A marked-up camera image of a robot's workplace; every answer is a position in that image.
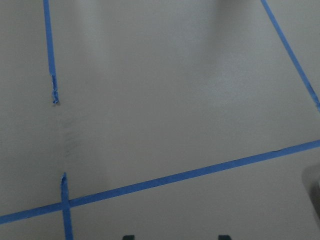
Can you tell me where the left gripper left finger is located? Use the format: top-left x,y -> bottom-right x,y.
122,235 -> 135,240

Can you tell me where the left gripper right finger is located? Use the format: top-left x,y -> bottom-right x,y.
218,234 -> 232,240

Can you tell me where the white digital kitchen scale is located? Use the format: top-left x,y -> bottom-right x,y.
302,164 -> 320,212

